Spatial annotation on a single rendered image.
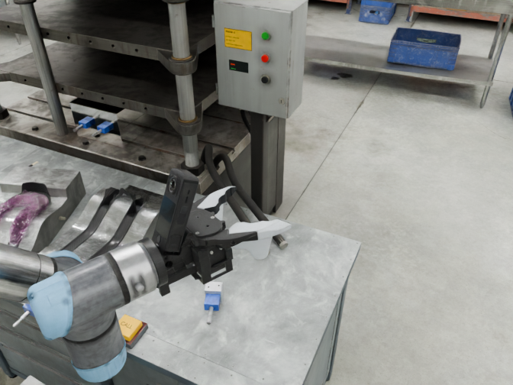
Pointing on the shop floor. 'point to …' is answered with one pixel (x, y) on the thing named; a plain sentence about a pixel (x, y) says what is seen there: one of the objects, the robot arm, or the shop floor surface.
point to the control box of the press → (260, 69)
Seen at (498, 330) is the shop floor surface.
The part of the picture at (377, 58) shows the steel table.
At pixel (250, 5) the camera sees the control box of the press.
